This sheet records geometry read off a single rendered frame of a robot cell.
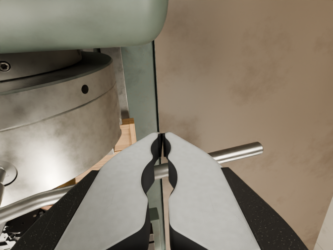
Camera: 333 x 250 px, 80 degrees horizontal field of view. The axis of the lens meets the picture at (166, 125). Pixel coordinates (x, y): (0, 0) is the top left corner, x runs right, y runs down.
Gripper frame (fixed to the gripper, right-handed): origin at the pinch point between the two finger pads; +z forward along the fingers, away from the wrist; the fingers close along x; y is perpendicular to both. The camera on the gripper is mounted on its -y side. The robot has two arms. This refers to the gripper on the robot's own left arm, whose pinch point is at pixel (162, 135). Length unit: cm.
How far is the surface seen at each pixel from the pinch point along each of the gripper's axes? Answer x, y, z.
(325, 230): 219, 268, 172
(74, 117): -10.6, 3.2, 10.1
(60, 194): -8.5, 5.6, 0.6
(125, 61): -17, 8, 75
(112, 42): -4.4, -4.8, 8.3
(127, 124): -11.5, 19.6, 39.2
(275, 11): 76, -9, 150
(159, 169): -0.4, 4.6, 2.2
